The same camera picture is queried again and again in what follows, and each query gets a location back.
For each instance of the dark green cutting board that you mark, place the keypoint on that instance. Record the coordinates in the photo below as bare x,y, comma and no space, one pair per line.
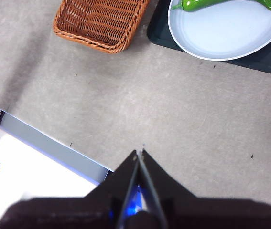
269,62

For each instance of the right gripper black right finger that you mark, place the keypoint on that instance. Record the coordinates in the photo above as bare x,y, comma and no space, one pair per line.
209,212

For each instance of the brown wicker basket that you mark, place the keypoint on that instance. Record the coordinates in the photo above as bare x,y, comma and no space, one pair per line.
97,21

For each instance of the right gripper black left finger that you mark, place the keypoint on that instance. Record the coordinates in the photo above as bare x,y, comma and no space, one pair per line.
78,212

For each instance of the green toy chili pepper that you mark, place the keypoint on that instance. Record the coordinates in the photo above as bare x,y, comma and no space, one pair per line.
192,6

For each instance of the light blue round plate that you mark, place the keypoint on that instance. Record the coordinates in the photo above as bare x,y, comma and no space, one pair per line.
221,35

